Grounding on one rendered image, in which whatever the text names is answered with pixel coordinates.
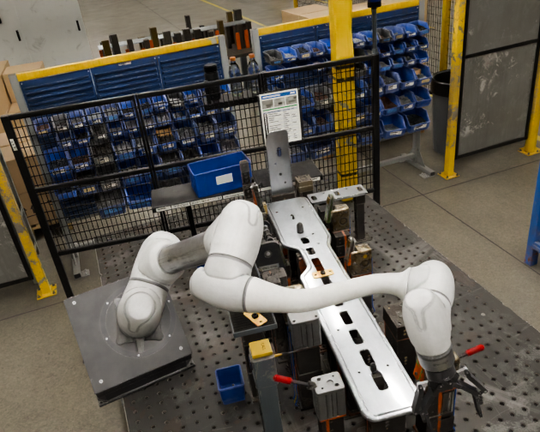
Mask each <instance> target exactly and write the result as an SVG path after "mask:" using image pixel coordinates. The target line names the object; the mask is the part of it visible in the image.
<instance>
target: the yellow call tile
mask: <svg viewBox="0 0 540 432"><path fill-rule="evenodd" d="M249 348H250V351H251V354H252V358H253V359H255V358H258V357H264V356H269V355H272V354H273V351H272V348H271V346H270V343H269V340H268V339H263V340H258V341H255V342H251V343H249Z"/></svg>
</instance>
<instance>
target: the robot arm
mask: <svg viewBox="0 0 540 432"><path fill-rule="evenodd" d="M262 235H263V217H262V212H261V210H260V208H258V206H256V205H255V204H254V203H252V202H249V201H244V200H236V201H232V202H230V203H229V204H228V205H227V206H226V207H225V208H224V209H223V211H222V213H221V214H220V215H219V216H218V218H216V220H214V222H213V223H212V224H211V225H210V226H209V227H208V228H207V230H206V231H205V232H202V233H201V234H198V235H195V236H193V237H190V238H187V239H184V240H182V241H180V240H179V239H178V238H177V237H176V236H175V235H173V234H171V233H170V232H167V231H157V232H154V233H153V234H152V235H150V236H149V237H148V238H147V239H146V240H145V241H144V243H143V244H142V246H141V248H140V251H139V253H138V255H137V257H136V259H135V264H134V266H133V269H132V272H131V275H130V279H129V282H128V284H127V287H126V289H125V291H124V293H123V296H122V298H117V299H115V300H114V305H115V308H116V316H117V338H116V343H117V344H118V345H123V344H125V343H129V342H135V343H136V348H137V352H139V353H142V352H144V341H145V340H158V341H160V340H162V339H163V338H164V335H163V333H162V330H161V321H160V319H161V315H162V312H163V310H164V306H165V301H166V298H167V295H168V292H169V290H170V288H171V285H172V284H173V283H174V282H175V281H176V280H177V279H178V278H179V277H180V276H181V275H182V274H183V273H184V271H185V270H186V269H189V268H192V267H198V266H201V265H204V264H205V266H204V267H199V268H198V269H197V270H195V271H194V273H193V275H192V276H191V278H190V282H189V288H190V291H191V293H192V294H193V295H194V296H196V297H197V298H199V299H200V300H202V302H204V303H206V304H208V305H210V306H213V307H215V308H218V309H224V310H228V311H232V312H245V313H302V312H309V311H314V310H318V309H324V308H327V307H330V306H334V305H336V304H339V303H344V302H348V301H350V300H354V299H357V298H360V297H365V296H368V295H372V294H378V293H386V294H392V295H394V296H397V297H399V298H400V299H401V300H402V302H403V307H402V314H403V320H404V324H405V329H406V332H407V334H408V337H409V339H410V341H411V343H412V344H413V345H414V347H415V351H416V354H417V357H418V360H419V362H420V365H421V366H422V367H423V368H424V370H425V373H426V376H427V379H426V381H420V380H417V381H416V385H417V388H416V392H415V394H414V398H413V401H412V404H411V410H412V412H413V415H414V416H416V415H417V414H420V416H421V418H422V420H423V422H424V423H426V422H427V424H428V426H429V429H430V432H434V430H433V427H432V424H431V422H430V419H429V414H428V412H427V410H428V408H429V406H430V405H431V403H432V401H433V400H434V398H435V397H437V395H438V393H439V392H441V393H442V392H445V391H446V390H451V389H453V387H456V388H458V389H462V390H464V391H466V392H468V393H471V395H472V398H473V401H474V405H475V408H476V411H477V413H478V415H479V416H480V417H483V414H482V411H481V407H480V405H482V404H483V396H482V394H483V393H487V392H488V390H487V388H486V387H485V386H484V384H482V382H480V380H478V378H476V377H475V376H474V375H473V374H472V373H470V371H469V370H468V368H466V366H465V365H462V366H461V368H462V369H459V370H456V369H455V366H454V361H455V356H454V354H453V345H452V342H451V340H450V338H451V330H452V325H451V308H452V306H453V300H454V292H455V289H454V279H453V274H452V272H451V270H450V269H449V267H448V266H447V265H446V264H444V263H443V262H441V261H435V260H432V261H426V262H424V263H422V264H421V265H420V266H417V267H408V268H407V269H406V270H405V271H404V272H402V273H376V274H370V275H366V276H362V277H358V278H354V279H348V280H344V281H340V282H336V283H332V284H328V285H322V286H317V287H314V288H308V289H289V288H285V287H282V286H279V285H275V284H272V283H270V282H267V281H265V280H263V279H259V278H256V277H253V276H251V272H252V268H253V266H254V264H255V260H256V258H257V256H258V253H259V249H260V246H261V240H262ZM460 375H462V376H464V377H467V379H468V380H469V381H470V382H472V383H473V384H474V385H475V386H476V387H474V386H472V385H470V384H468V383H466V382H464V381H462V380H460V379H459V376H460ZM426 386H429V389H428V391H427V392H426V394H425V395H424V397H423V391H425V388H426Z"/></svg>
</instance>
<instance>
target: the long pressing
mask: <svg viewBox="0 0 540 432"><path fill-rule="evenodd" d="M276 212H277V213H276ZM267 214H268V218H269V219H270V222H271V224H272V226H273V229H274V231H275V233H276V235H277V237H278V240H279V242H280V243H281V245H282V247H283V248H284V249H289V250H293V251H296V252H298V253H299V254H300V255H301V256H302V258H303V261H304V263H305V265H306V267H307V269H306V270H305V271H304V272H303V273H302V274H301V276H300V282H301V284H302V285H303V288H304V289H308V288H314V287H317V286H322V285H324V284H323V282H322V280H321V278H324V277H321V278H317V279H314V277H313V275H312V273H314V272H317V270H316V268H315V266H314V264H313V262H312V259H316V258H317V259H319V261H320V263H321V264H322V266H323V268H324V270H327V269H330V268H331V269H332V270H333V272H334V274H333V275H329V276H325V277H328V278H329V279H330V281H331V283H336V282H340V281H344V280H348V279H351V278H350V277H349V275H348V273H347V272H346V270H345V269H344V267H343V265H342V264H341V262H340V260H339V258H338V256H336V254H335V252H334V251H333V248H332V247H331V240H332V237H331V235H330V233H329V232H328V230H327V228H326V226H324V224H323V222H322V221H321V218H320V217H319V215H318V214H317V212H316V210H315V209H314V208H313V206H312V204H311V203H310V201H309V199H308V198H306V197H297V198H292V199H288V200H283V201H276V202H271V203H267ZM291 214H292V215H294V219H292V216H291ZM298 222H302V223H303V230H304V233H301V234H299V233H297V223H298ZM312 233H314V234H312ZM302 238H308V240H309V243H306V244H303V243H302V241H301V239H302ZM309 248H312V249H313V250H314V252H315V254H313V255H309V254H308V252H307V250H306V249H309ZM342 304H343V306H339V307H336V306H335V305H334V306H330V307H327V308H324V309H318V310H317V312H318V314H319V316H320V324H321V328H322V331H323V332H324V334H325V336H326V338H327V342H328V344H329V345H330V347H331V349H332V352H333V354H334V356H335V358H336V361H337V363H338V365H339V367H340V369H341V372H342V374H343V376H344V378H345V381H346V383H347V385H348V387H349V388H350V390H351V394H352V396H353V398H354V400H355V402H356V404H357V407H358V409H359V410H360V413H361V415H362V416H363V418H365V419H366V420H368V421H370V422H373V423H377V422H381V421H385V420H388V419H391V418H395V417H401V416H404V415H407V414H411V413H413V412H412V410H411V404H412V401H413V398H414V394H415V392H416V386H415V385H414V383H413V382H412V380H411V378H410V376H409V375H408V374H407V372H406V370H405V368H404V366H403V365H402V363H401V362H400V360H399V358H398V357H397V355H396V353H395V352H394V350H393V348H392V346H391V345H390V344H389V342H388V340H387V338H386V336H385V335H384V333H383V332H382V330H381V328H380V327H379V325H378V323H377V322H376V320H375V318H374V316H373V315H372V314H371V312H370V310H369V308H368V306H367V305H366V303H365V302H364V300H363V299H362V298H361V297H360V298H357V299H354V300H350V301H348V302H344V303H342ZM344 311H346V312H347V313H348V315H349V316H350V318H351V320H352V322H353V323H352V324H349V325H346V324H344V322H343V320H342V318H341V316H340V314H339V313H340V312H344ZM337 329H338V330H339V331H337ZM352 330H357V331H358V333H359V335H360V336H361V338H362V340H363V343H362V344H359V345H356V344H355V343H354V341H353V339H352V337H351V335H350V333H349V332H350V331H352ZM365 350H366V351H369V354H370V356H372V358H373V360H374V362H375V363H376V368H377V371H374V372H371V370H370V368H369V367H370V366H367V365H366V364H365V362H364V360H363V358H362V356H361V354H360V351H365ZM387 365H389V366H387ZM358 372H360V373H358ZM374 373H381V376H382V377H383V379H384V381H385V382H386V384H387V386H388V389H385V390H379V389H378V387H377V386H376V384H375V381H374V379H373V377H372V374H374Z"/></svg>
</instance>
